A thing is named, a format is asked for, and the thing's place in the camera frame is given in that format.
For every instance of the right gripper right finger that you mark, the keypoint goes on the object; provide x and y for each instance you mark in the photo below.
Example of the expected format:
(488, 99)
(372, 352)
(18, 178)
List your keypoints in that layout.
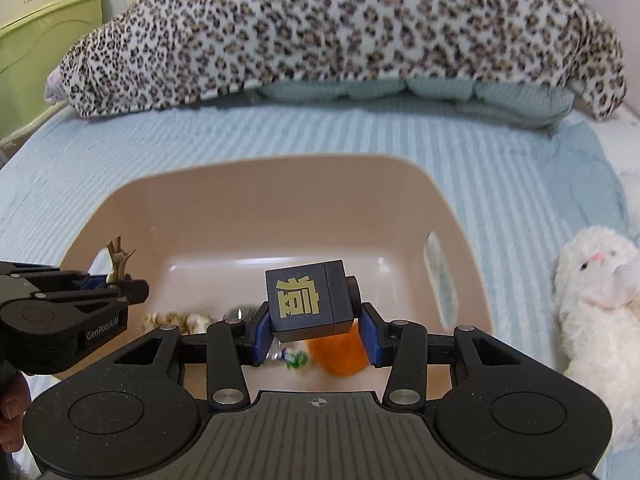
(399, 345)

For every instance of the yellow floral white scrunchie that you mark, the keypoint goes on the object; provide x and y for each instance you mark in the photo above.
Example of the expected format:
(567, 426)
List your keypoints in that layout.
(187, 323)

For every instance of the person's left hand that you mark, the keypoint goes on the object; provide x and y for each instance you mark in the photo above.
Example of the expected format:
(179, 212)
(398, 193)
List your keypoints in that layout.
(14, 404)

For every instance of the green wooden cabinet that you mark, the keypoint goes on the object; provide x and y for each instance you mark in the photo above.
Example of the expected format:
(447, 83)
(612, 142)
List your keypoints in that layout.
(31, 48)

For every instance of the wooden doll hair clip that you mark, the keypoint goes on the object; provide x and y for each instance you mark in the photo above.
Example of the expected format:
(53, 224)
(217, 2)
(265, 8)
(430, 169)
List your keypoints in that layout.
(119, 258)

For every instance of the beige plastic storage bin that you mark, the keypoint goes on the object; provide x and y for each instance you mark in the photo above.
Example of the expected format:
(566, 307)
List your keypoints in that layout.
(204, 238)

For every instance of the orange plush carrot toy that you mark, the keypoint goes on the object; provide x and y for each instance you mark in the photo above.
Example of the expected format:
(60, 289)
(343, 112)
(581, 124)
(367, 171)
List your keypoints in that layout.
(341, 355)

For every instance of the blue striped bed sheet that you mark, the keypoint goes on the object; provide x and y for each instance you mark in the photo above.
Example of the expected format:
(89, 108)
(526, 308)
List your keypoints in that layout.
(519, 194)

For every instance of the green quilted comforter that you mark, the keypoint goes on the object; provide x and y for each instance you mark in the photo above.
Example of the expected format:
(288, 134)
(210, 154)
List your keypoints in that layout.
(524, 105)

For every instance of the black box with gold character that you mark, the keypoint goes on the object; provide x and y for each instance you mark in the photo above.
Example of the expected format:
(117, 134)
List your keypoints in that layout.
(312, 301)

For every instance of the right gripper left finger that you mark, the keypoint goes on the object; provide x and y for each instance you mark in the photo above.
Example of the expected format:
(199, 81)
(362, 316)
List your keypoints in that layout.
(230, 345)

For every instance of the white fluffy plush toy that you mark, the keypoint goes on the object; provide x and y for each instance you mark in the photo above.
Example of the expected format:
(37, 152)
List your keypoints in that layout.
(596, 292)

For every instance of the leopard print blanket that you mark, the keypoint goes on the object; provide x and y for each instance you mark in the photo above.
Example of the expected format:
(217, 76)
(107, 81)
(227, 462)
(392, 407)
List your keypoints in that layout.
(166, 53)

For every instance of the clear bag of dried herbs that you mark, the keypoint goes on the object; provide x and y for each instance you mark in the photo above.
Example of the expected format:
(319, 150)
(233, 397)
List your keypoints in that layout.
(280, 344)

